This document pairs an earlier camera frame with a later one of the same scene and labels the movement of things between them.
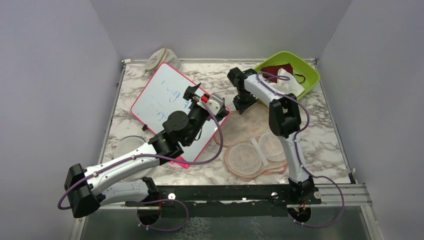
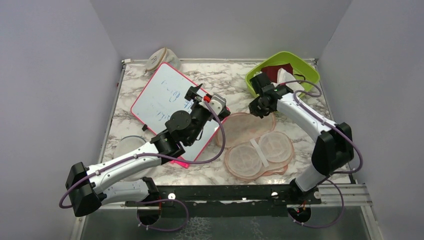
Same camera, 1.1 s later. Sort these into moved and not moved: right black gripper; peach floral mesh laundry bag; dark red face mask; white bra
Moved: right black gripper
Not moved: white bra; dark red face mask; peach floral mesh laundry bag
